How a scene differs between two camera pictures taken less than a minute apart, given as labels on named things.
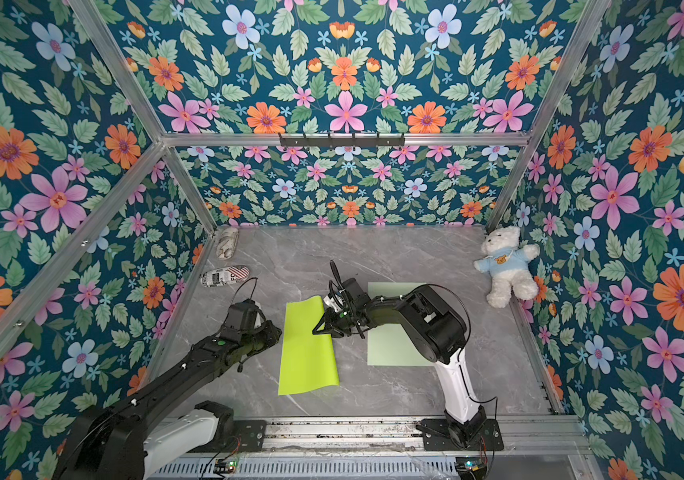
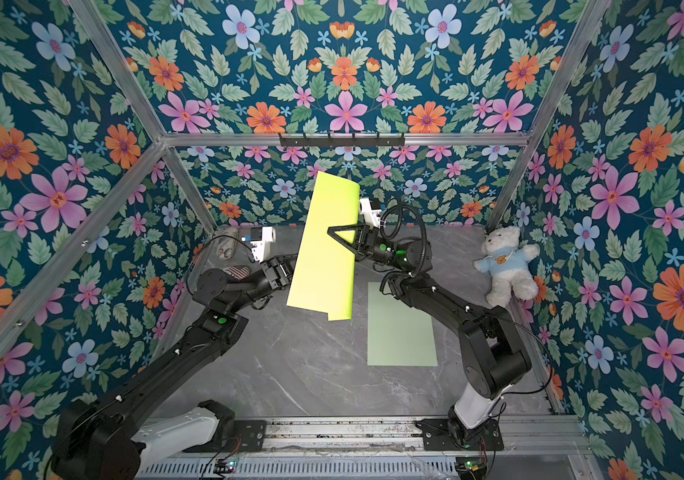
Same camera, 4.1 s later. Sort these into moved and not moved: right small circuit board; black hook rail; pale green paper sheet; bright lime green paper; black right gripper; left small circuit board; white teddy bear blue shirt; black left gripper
Moved: black right gripper; black left gripper; bright lime green paper
Not moved: black hook rail; white teddy bear blue shirt; right small circuit board; left small circuit board; pale green paper sheet
